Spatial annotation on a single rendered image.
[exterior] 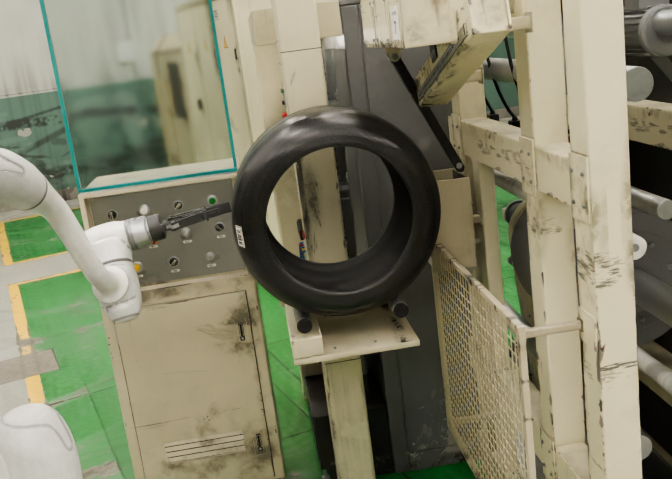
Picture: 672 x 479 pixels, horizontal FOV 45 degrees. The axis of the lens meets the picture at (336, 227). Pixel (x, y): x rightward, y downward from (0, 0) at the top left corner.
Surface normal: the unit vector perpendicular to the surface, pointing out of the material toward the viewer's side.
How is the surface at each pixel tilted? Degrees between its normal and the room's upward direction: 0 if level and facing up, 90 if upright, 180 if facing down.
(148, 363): 90
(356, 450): 90
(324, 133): 79
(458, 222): 90
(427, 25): 90
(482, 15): 72
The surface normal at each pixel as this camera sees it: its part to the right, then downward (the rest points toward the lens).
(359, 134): 0.15, 0.04
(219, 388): 0.08, 0.23
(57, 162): 0.40, 0.17
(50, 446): 0.73, -0.22
